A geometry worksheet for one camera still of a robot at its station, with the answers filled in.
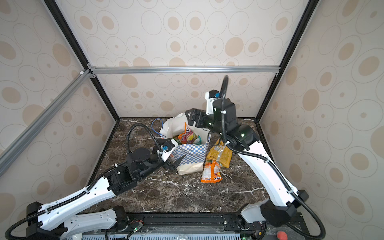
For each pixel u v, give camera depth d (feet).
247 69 4.96
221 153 3.18
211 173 2.86
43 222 1.27
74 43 2.60
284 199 1.25
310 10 2.27
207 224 2.46
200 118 1.75
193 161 2.75
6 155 1.67
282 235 2.23
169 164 1.85
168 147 1.71
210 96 1.78
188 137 3.17
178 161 1.94
